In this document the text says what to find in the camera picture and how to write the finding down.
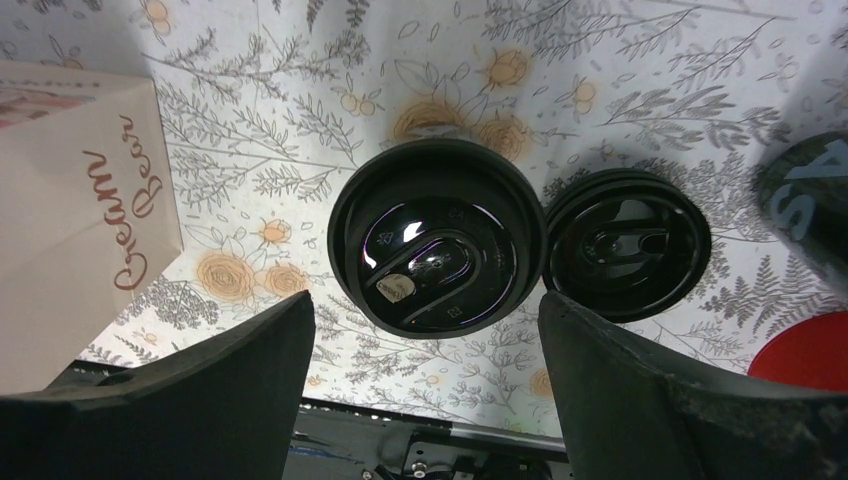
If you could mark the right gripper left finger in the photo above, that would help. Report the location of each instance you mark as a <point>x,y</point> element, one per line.
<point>224,408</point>

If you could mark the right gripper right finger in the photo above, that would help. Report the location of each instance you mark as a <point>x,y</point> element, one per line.
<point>630,408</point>

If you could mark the brown paper bag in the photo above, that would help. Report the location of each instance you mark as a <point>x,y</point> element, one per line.
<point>88,213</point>

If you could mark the black coffee cup lid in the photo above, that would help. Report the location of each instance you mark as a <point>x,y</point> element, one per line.
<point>437,238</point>

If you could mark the stack of black cups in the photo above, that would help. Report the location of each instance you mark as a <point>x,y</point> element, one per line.
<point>802,196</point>

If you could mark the red cup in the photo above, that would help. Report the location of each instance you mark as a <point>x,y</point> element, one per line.
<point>810,354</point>

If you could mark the floral table mat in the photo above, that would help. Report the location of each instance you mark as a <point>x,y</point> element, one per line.
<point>268,107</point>

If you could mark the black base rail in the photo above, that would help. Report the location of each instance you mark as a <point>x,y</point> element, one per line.
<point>334,441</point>

